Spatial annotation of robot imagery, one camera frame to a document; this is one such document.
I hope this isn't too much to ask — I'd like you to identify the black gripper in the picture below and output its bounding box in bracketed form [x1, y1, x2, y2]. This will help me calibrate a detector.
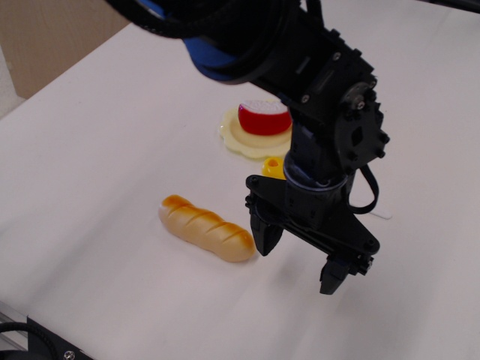
[246, 175, 380, 295]

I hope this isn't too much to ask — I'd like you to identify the red and white toy sushi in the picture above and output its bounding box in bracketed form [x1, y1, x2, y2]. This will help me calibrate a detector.
[238, 100, 292, 136]

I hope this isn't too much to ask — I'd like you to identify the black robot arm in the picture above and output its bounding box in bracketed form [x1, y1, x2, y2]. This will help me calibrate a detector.
[111, 1, 389, 295]

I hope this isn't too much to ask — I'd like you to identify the pale yellow scalloped plate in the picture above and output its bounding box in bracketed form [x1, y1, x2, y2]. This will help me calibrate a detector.
[218, 105, 292, 159]

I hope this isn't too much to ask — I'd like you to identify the toy bread loaf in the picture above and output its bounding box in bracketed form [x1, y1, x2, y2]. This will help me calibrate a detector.
[158, 195, 256, 263]

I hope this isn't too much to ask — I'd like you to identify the yellow handled toy knife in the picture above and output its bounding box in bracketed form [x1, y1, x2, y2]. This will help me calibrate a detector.
[262, 157, 393, 220]

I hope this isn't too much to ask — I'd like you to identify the black base bracket with cable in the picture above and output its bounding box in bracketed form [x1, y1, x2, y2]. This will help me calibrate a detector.
[1, 317, 94, 359]

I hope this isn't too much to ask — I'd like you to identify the aluminium frame rail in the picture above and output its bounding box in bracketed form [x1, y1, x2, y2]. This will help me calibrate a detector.
[1, 301, 28, 351]

